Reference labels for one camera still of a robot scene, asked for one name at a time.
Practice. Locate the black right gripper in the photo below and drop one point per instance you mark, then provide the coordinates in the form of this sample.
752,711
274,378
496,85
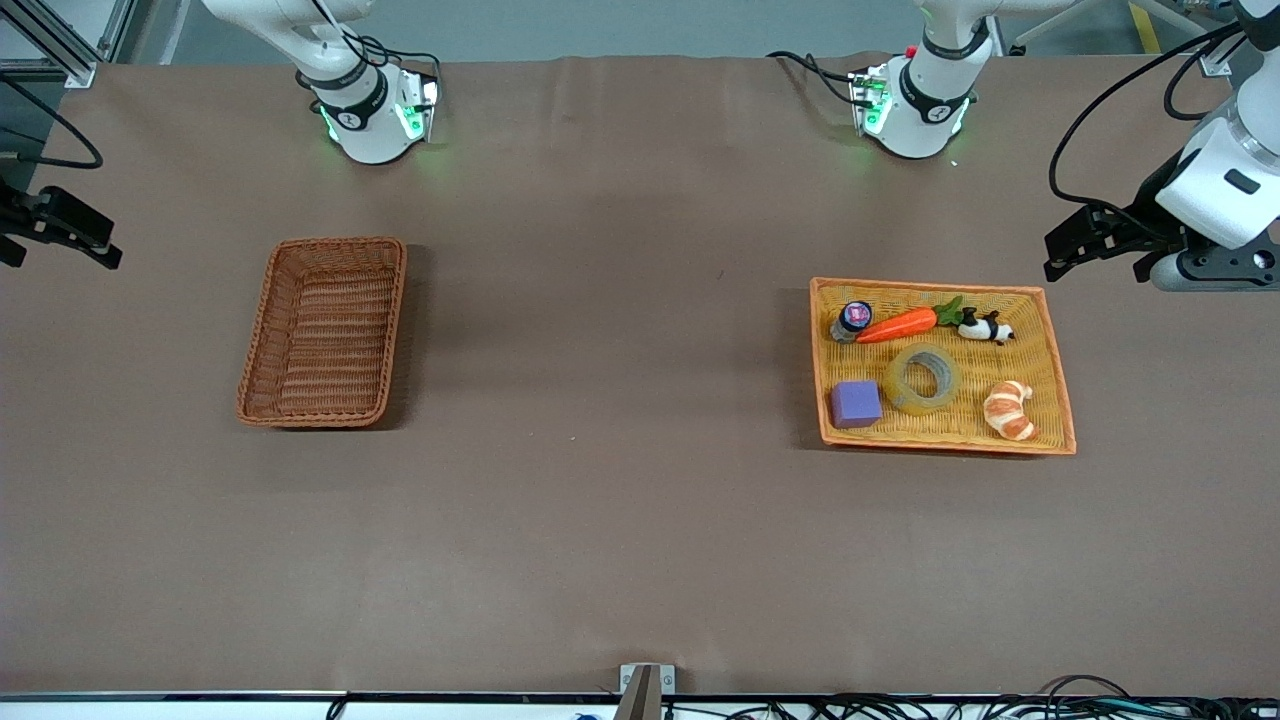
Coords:
22,218

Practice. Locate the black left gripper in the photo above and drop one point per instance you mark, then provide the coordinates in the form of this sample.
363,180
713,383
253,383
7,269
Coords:
1146,216

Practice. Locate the yellowish clear tape roll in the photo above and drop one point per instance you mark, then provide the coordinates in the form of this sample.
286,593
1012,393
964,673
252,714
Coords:
897,390

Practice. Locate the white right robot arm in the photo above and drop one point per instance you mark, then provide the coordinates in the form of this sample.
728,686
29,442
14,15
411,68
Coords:
370,120

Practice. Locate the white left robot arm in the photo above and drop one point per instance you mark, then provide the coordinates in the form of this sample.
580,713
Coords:
930,100

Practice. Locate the orange woven shallow basket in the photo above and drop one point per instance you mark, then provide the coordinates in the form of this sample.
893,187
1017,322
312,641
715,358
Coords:
1040,345

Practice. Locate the brown woven deep basket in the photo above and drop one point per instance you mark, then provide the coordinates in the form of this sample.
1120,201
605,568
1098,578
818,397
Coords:
320,340

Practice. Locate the black and white panda toy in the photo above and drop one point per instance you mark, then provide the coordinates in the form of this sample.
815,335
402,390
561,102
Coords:
985,328

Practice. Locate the toy croissant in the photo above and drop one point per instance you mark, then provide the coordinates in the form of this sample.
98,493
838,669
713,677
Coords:
1008,410

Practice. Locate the orange toy carrot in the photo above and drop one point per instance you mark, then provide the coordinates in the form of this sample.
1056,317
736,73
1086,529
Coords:
900,325

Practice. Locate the small bottle with dark cap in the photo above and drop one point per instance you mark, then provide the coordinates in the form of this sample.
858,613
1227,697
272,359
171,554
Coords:
855,318

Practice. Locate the purple cube block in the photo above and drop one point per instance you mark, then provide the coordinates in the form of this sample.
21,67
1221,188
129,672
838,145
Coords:
856,405

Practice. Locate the aluminium frame profile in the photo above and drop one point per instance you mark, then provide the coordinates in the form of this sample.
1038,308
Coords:
1100,20
60,50

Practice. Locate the white table edge rail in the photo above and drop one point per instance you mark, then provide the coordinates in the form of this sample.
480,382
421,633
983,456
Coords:
200,705

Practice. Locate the metal table edge bracket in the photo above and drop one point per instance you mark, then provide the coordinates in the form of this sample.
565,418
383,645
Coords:
647,690

